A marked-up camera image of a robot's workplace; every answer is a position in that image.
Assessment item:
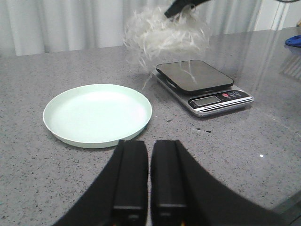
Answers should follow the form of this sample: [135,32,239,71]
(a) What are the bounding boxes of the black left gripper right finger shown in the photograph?
[150,140,294,226]

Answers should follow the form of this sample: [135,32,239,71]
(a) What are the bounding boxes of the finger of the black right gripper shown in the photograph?
[164,0,207,18]

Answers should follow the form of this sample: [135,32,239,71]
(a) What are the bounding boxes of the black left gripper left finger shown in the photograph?
[55,140,148,226]

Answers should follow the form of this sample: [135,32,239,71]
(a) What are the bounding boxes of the translucent white vermicelli bundle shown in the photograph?
[123,4,211,87]

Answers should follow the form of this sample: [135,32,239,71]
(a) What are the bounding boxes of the pale green round plate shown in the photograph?
[43,84,152,149]

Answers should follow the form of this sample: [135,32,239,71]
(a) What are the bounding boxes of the black silver kitchen scale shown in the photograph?
[152,60,254,117]

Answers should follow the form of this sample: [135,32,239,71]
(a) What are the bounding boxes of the blue object at table edge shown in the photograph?
[285,35,301,48]

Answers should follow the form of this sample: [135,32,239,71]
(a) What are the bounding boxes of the white pleated curtain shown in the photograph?
[0,0,301,57]

